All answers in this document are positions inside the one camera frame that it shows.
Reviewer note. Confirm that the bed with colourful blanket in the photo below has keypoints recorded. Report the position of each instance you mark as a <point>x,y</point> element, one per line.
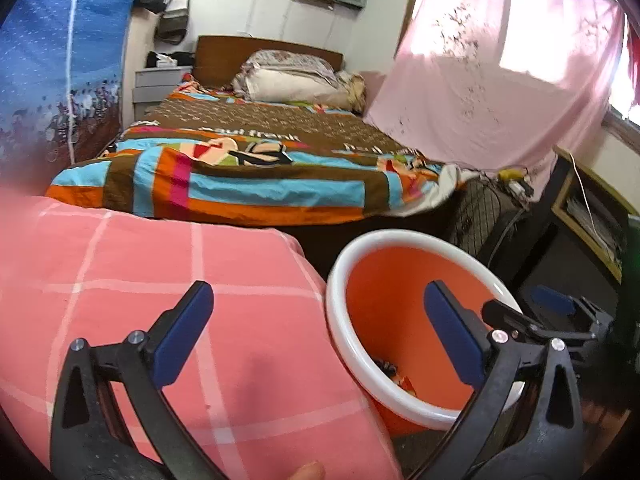
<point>280,130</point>

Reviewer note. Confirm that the pink checked blanket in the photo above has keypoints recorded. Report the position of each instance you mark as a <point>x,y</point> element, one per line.
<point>250,335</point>

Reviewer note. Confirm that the red snack wrapper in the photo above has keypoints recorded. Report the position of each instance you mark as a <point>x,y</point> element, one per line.
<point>407,385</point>

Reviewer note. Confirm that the grey hanging bag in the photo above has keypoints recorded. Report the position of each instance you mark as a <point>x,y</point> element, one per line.
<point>172,22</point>

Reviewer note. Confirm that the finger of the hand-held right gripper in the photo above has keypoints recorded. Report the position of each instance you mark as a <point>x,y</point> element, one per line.
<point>510,317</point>
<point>552,300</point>

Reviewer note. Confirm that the person's left hand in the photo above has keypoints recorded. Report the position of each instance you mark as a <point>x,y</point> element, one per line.
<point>305,472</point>

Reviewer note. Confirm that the window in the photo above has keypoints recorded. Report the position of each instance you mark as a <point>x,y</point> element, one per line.
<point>622,60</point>

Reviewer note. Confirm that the pink curtain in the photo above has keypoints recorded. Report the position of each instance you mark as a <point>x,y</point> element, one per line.
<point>475,85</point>

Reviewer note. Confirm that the yellowish cloth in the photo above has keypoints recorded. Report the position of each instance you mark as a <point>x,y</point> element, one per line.
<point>352,92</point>

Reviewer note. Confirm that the grey nightstand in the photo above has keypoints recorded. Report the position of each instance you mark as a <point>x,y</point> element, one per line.
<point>157,85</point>

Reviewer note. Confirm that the orange bucket with white rim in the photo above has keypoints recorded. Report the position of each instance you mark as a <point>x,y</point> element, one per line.
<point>390,310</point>

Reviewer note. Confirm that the blue fabric wardrobe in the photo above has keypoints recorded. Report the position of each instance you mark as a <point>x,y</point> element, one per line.
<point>60,50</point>

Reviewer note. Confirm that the brown wooden headboard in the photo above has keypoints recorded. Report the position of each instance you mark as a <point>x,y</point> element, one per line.
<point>220,60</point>

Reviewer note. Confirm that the black mesh fan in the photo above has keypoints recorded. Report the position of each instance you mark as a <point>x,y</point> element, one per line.
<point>480,220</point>

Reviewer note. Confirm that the wooden desk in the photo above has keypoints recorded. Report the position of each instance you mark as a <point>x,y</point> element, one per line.
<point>565,195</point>

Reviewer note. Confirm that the white pillow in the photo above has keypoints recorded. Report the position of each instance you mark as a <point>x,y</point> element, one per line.
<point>290,90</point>

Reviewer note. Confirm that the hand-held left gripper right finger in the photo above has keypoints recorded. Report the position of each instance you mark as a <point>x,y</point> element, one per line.
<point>452,335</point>

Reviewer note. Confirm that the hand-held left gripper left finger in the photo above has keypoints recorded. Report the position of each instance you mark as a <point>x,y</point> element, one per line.
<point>182,335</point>

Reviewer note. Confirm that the white tissue box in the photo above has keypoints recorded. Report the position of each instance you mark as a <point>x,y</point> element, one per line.
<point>166,61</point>

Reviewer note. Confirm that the black item on nightstand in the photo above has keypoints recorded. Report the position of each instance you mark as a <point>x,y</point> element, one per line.
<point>180,59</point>

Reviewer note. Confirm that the dark blue wrapper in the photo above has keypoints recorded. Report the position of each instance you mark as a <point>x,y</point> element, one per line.
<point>387,366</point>

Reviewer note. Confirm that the stack of papers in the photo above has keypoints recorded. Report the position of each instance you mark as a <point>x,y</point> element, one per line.
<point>595,225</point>

